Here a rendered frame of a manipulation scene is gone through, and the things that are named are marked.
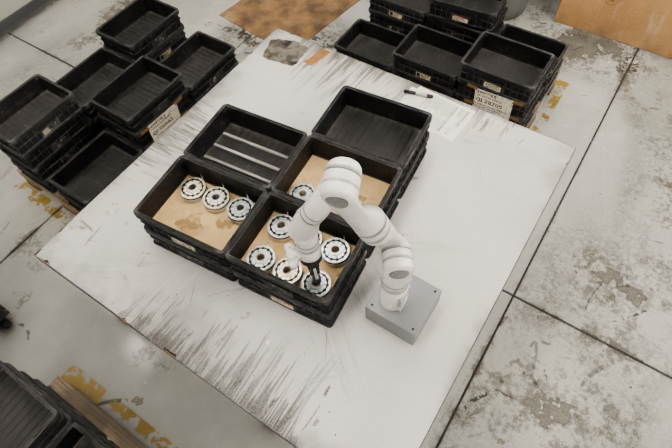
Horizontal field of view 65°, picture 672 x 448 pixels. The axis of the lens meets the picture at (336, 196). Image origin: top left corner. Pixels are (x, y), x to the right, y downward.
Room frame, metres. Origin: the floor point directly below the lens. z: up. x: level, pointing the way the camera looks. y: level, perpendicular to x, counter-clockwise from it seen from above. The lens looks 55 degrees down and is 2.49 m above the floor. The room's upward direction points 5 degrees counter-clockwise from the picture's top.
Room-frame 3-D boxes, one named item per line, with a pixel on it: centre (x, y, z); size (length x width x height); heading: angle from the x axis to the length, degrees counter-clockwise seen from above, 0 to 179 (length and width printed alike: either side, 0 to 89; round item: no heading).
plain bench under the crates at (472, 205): (1.24, 0.08, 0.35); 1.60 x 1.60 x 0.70; 53
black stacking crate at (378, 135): (1.42, -0.17, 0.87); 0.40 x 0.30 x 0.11; 59
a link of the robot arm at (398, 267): (0.73, -0.16, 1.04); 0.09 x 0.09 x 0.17; 88
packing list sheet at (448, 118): (1.66, -0.47, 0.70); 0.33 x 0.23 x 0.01; 53
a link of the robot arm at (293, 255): (0.81, 0.12, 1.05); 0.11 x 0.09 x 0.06; 103
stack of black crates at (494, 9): (2.66, -0.87, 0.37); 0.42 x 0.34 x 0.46; 53
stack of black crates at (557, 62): (2.41, -1.19, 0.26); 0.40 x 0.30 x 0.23; 53
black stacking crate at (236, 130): (1.37, 0.33, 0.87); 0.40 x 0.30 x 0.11; 59
